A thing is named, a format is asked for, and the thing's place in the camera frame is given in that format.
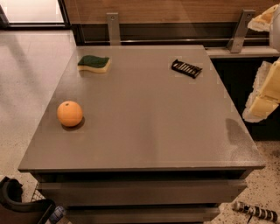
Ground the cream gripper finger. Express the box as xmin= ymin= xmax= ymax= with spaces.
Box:
xmin=248 ymin=4 xmax=278 ymax=32
xmin=242 ymin=59 xmax=280 ymax=123

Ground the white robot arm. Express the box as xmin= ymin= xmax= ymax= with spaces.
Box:
xmin=242 ymin=4 xmax=280 ymax=123

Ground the grey upper drawer front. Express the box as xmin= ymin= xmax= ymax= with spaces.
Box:
xmin=38 ymin=179 xmax=247 ymax=207

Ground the grey drawer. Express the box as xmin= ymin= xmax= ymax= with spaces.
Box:
xmin=66 ymin=207 xmax=220 ymax=224
xmin=38 ymin=179 xmax=247 ymax=207

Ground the grey lower drawer front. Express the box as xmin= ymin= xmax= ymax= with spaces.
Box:
xmin=66 ymin=207 xmax=220 ymax=224

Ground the green and yellow sponge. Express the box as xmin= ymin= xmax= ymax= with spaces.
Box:
xmin=78 ymin=55 xmax=111 ymax=74

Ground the orange fruit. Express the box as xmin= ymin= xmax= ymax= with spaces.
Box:
xmin=57 ymin=101 xmax=83 ymax=127

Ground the blue object on floor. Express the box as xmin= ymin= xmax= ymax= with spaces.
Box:
xmin=48 ymin=206 xmax=66 ymax=224

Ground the black chair part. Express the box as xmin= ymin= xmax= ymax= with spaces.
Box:
xmin=0 ymin=177 xmax=55 ymax=224

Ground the right metal wall bracket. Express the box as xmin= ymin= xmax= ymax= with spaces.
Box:
xmin=227 ymin=10 xmax=256 ymax=53

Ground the metal wall bracket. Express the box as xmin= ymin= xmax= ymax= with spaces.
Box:
xmin=227 ymin=10 xmax=256 ymax=53
xmin=106 ymin=12 xmax=121 ymax=46

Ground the black and white striped cable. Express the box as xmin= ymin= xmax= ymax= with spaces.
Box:
xmin=232 ymin=200 xmax=279 ymax=224

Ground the left metal wall bracket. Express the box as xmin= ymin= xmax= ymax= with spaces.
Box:
xmin=106 ymin=12 xmax=121 ymax=46

